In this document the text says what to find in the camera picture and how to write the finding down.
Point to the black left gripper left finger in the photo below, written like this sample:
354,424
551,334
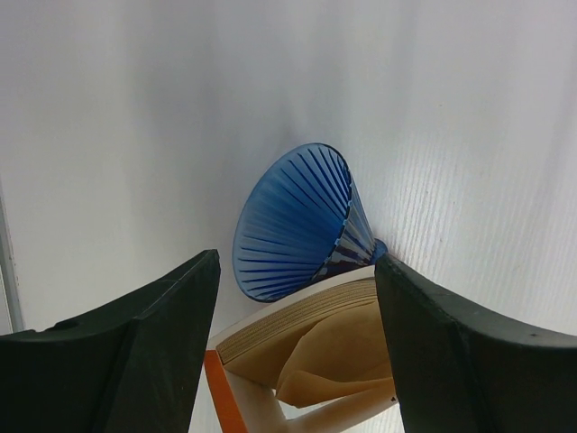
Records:
131,365

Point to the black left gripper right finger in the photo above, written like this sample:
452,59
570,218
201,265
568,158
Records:
460,367

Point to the orange coffee filter box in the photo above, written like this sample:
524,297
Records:
245,406

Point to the blue plastic coffee dripper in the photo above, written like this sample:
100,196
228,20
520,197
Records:
302,223

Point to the aluminium frame post left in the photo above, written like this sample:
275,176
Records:
9,279

